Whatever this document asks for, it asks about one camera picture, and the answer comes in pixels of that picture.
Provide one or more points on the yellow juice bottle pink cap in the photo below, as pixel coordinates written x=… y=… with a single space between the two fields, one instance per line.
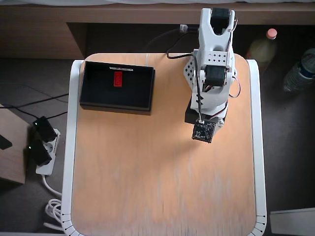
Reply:
x=262 y=49

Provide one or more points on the white power strip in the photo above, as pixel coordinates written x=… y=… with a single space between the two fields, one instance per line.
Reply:
x=48 y=167

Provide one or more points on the red lego block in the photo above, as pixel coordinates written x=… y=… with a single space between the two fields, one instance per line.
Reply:
x=118 y=79

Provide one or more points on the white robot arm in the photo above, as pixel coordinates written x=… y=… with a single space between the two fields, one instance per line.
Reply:
x=214 y=46

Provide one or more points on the clear plastic water bottle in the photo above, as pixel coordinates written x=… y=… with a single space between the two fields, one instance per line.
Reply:
x=297 y=73

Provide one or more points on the black power adapter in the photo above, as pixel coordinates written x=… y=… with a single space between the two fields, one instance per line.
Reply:
x=44 y=127
x=38 y=152

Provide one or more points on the light wooden box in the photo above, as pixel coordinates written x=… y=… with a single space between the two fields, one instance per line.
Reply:
x=12 y=159

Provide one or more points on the black wrist camera circuit board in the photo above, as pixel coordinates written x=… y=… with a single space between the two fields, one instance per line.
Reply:
x=203 y=131

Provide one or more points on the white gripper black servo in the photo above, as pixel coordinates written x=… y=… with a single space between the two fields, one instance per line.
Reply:
x=220 y=123

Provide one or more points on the black flat device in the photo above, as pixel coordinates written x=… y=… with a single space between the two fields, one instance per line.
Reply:
x=3 y=143

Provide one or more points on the black rectangular bin box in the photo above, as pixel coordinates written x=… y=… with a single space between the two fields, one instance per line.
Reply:
x=137 y=93

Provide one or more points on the white cardboard box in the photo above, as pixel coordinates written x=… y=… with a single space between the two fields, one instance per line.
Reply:
x=292 y=221

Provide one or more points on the white bed sheet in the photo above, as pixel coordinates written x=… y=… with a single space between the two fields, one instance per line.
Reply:
x=98 y=1

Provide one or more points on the brown wooden bed frame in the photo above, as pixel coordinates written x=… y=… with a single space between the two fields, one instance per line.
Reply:
x=37 y=37

